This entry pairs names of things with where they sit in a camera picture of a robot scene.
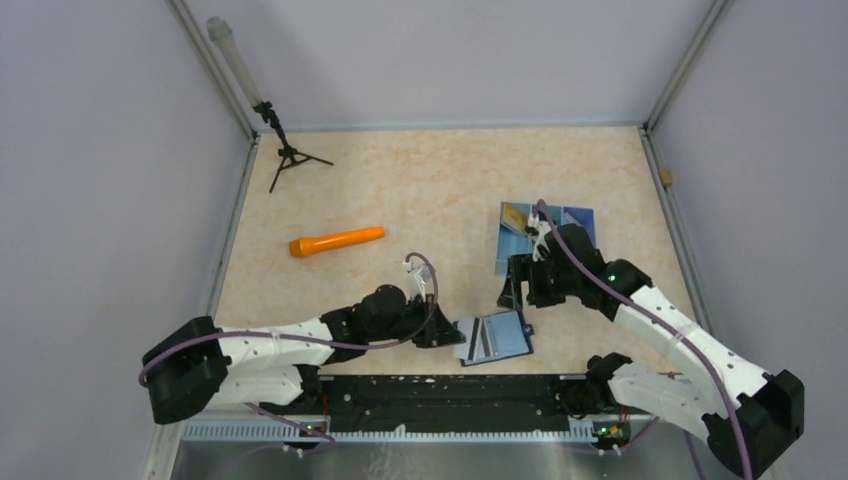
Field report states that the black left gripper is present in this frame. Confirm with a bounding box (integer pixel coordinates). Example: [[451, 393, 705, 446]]
[[368, 293, 466, 349]]

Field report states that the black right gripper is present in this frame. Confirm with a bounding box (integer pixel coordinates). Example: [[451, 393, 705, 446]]
[[498, 252, 579, 310]]

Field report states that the white black-stripe credit card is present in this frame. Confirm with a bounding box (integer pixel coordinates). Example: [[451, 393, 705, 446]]
[[453, 317, 502, 366]]

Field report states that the dark blue leather card holder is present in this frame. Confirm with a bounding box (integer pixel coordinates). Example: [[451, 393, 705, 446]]
[[481, 311, 534, 363]]

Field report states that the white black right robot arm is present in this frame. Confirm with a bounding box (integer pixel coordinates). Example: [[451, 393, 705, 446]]
[[498, 217, 805, 479]]

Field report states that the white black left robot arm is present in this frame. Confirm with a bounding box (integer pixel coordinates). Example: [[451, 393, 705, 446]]
[[139, 285, 465, 425]]

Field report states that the light blue drawer organizer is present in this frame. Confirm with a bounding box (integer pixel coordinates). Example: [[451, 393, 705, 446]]
[[494, 201, 596, 278]]

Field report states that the orange flashlight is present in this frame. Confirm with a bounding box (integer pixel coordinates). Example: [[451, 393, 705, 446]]
[[288, 226, 386, 258]]

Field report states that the small tan block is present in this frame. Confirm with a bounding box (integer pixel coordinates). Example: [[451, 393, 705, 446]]
[[658, 168, 673, 188]]

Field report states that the black mini tripod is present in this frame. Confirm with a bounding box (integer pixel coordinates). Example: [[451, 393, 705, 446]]
[[252, 101, 335, 193]]

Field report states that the grey tube on tripod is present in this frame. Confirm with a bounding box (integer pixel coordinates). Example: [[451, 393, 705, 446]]
[[205, 16, 263, 109]]

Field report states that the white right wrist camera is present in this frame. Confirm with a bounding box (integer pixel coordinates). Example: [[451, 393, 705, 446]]
[[526, 212, 552, 262]]

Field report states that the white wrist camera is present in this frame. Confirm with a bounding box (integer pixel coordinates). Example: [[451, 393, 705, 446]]
[[526, 212, 552, 262], [402, 259, 432, 301]]

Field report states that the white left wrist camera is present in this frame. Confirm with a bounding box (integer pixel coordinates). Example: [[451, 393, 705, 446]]
[[402, 259, 432, 301]]

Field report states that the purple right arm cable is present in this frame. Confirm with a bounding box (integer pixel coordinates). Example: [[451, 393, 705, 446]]
[[535, 199, 757, 480]]

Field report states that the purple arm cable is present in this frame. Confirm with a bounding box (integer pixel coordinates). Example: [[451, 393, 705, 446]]
[[535, 199, 757, 480], [137, 252, 440, 458]]

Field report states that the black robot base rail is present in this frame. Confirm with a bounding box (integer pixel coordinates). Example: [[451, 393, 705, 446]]
[[284, 374, 654, 439]]

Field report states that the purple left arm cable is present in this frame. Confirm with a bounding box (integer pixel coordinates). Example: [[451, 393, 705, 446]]
[[137, 252, 440, 458]]

